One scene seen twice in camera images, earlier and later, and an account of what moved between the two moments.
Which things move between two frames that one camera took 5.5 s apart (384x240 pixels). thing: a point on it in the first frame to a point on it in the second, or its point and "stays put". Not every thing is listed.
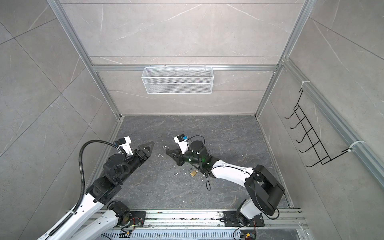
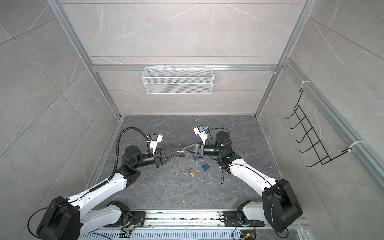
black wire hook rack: x=318 y=147 stays put
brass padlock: x=193 y=173 stays put
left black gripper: x=144 y=154 to x=160 y=158
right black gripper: x=179 y=156 to x=197 y=154
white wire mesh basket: x=179 y=80 stays put
